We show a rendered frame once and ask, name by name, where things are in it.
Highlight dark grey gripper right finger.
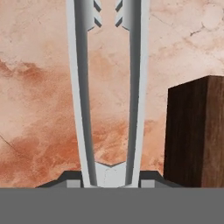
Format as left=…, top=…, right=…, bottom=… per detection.
left=137, top=170, right=184, bottom=188

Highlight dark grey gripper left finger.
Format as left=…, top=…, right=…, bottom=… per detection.
left=36, top=170, right=85, bottom=188

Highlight grey metal tongs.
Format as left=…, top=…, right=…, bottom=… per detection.
left=66, top=0, right=151, bottom=188

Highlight dark brown wooden block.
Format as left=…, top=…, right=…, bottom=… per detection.
left=163, top=74, right=224, bottom=188

